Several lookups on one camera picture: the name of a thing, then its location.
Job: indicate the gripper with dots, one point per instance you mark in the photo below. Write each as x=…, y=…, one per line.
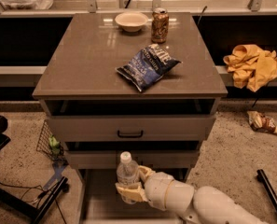
x=156, y=188

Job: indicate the clear plastic water bottle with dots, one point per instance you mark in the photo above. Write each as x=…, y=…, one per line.
x=127, y=172

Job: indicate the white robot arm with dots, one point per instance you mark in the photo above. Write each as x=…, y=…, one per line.
x=206, y=205

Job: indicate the open bottom drawer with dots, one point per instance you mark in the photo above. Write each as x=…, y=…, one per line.
x=101, y=204

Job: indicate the grey drawer cabinet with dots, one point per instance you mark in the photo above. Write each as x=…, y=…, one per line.
x=105, y=94

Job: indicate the blue tape on floor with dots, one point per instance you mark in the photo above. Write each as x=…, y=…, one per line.
x=58, y=168

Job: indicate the green object in basket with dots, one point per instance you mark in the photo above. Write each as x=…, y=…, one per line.
x=54, y=145

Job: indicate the black stand leg left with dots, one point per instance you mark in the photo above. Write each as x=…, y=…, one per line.
x=42, y=203

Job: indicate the blue chip bag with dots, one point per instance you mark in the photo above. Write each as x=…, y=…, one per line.
x=148, y=66

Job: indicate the black bar right floor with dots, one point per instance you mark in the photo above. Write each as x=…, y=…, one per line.
x=261, y=177

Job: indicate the brown snack wrapper on floor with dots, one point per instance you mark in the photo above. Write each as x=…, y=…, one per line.
x=261, y=123

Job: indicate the white ceramic bowl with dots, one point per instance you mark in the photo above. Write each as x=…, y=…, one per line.
x=131, y=21

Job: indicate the yellow crumpled cloth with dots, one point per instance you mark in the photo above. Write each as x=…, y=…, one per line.
x=251, y=66

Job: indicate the brown soda can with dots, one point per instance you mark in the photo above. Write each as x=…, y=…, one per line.
x=160, y=25

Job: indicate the middle drawer with black handle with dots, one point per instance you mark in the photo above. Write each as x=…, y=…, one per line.
x=166, y=159

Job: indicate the drawer with black handle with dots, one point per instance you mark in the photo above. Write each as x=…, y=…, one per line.
x=166, y=159
x=131, y=128

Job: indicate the top drawer with black handle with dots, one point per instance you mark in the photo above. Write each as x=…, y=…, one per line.
x=131, y=128

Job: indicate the black wire basket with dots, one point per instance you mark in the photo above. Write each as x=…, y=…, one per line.
x=48, y=145

